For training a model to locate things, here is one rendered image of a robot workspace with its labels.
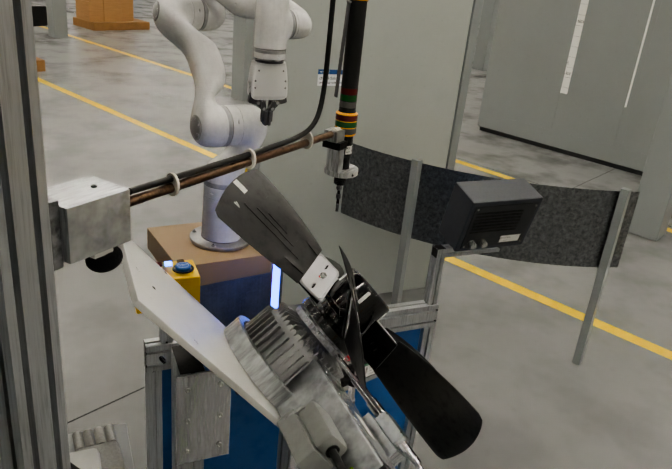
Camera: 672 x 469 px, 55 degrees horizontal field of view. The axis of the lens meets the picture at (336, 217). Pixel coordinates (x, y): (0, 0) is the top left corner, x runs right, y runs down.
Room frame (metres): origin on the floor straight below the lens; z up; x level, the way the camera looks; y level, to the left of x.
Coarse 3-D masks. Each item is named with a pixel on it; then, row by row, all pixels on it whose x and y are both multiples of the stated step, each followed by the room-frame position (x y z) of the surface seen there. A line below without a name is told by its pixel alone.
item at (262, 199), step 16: (240, 176) 1.21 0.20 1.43; (256, 176) 1.26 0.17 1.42; (224, 192) 1.14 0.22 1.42; (240, 192) 1.17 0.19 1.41; (256, 192) 1.20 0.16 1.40; (272, 192) 1.25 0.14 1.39; (224, 208) 1.10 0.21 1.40; (256, 208) 1.17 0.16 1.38; (272, 208) 1.20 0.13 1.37; (288, 208) 1.24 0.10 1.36; (240, 224) 1.11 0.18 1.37; (256, 224) 1.14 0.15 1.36; (272, 224) 1.16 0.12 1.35; (288, 224) 1.19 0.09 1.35; (304, 224) 1.23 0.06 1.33; (256, 240) 1.11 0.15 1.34; (272, 240) 1.14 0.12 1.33; (288, 240) 1.16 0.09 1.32; (304, 240) 1.19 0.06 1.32; (272, 256) 1.11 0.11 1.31; (288, 256) 1.13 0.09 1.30; (304, 256) 1.16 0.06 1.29; (288, 272) 1.11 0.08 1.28; (304, 272) 1.13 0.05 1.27
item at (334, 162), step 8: (328, 128) 1.21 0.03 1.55; (336, 136) 1.19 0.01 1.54; (344, 136) 1.21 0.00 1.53; (328, 144) 1.20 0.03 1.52; (336, 144) 1.20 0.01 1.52; (344, 144) 1.21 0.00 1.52; (328, 152) 1.22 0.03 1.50; (336, 152) 1.21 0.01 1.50; (328, 160) 1.22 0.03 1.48; (336, 160) 1.21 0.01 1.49; (328, 168) 1.22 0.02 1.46; (336, 168) 1.21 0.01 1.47; (352, 168) 1.24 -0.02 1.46; (336, 176) 1.21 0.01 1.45; (344, 176) 1.21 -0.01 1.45; (352, 176) 1.22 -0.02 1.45
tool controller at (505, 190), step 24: (456, 192) 1.83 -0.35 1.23; (480, 192) 1.81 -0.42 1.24; (504, 192) 1.84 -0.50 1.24; (528, 192) 1.87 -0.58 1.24; (456, 216) 1.81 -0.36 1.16; (480, 216) 1.77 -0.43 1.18; (504, 216) 1.82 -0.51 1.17; (528, 216) 1.86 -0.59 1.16; (456, 240) 1.79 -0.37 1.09; (480, 240) 1.81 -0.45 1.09; (504, 240) 1.86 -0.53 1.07
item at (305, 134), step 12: (324, 72) 1.16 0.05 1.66; (324, 84) 1.16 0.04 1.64; (324, 96) 1.16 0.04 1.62; (300, 132) 1.11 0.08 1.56; (276, 144) 1.04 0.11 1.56; (312, 144) 1.12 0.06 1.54; (240, 156) 0.96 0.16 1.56; (252, 156) 0.98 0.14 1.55; (204, 168) 0.89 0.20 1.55; (156, 180) 0.81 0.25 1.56; (168, 180) 0.82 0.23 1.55; (132, 192) 0.77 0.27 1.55
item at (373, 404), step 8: (344, 368) 1.05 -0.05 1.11; (352, 376) 1.03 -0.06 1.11; (360, 384) 1.01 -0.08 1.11; (360, 392) 1.00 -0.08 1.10; (368, 392) 0.99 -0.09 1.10; (368, 400) 0.98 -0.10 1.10; (376, 400) 0.98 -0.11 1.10; (376, 408) 0.96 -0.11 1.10; (376, 416) 0.95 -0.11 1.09; (408, 448) 0.89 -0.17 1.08; (408, 456) 0.88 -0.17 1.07; (416, 456) 0.88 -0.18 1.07; (416, 464) 0.86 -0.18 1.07
